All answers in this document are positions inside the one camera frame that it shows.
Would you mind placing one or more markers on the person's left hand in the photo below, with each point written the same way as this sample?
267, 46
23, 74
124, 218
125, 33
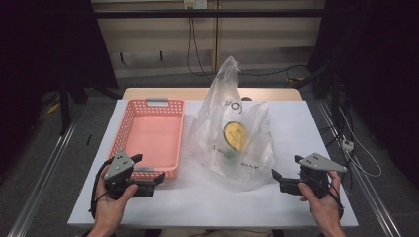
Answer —
110, 212

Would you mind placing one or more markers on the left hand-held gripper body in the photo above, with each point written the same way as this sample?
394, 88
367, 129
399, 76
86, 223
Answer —
118, 166

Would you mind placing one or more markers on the white wall socket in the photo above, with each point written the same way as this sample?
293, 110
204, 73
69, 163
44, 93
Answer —
195, 4

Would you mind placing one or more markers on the white power strip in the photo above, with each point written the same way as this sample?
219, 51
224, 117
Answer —
348, 145

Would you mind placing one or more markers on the black horizontal bar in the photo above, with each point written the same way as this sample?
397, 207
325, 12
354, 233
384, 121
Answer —
210, 13

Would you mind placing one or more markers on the black metal stand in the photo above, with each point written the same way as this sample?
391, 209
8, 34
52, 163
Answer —
64, 105

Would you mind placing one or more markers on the metal floor rail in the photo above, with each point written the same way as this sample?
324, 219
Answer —
369, 194
42, 181

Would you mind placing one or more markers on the person's right hand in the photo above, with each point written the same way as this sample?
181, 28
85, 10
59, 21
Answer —
326, 210

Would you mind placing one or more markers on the clear smiley plastic bag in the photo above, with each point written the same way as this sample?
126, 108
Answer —
214, 131

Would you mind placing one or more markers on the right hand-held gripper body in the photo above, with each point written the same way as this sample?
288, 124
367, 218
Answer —
319, 163

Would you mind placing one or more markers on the pink plastic basket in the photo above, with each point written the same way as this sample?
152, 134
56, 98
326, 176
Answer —
154, 138

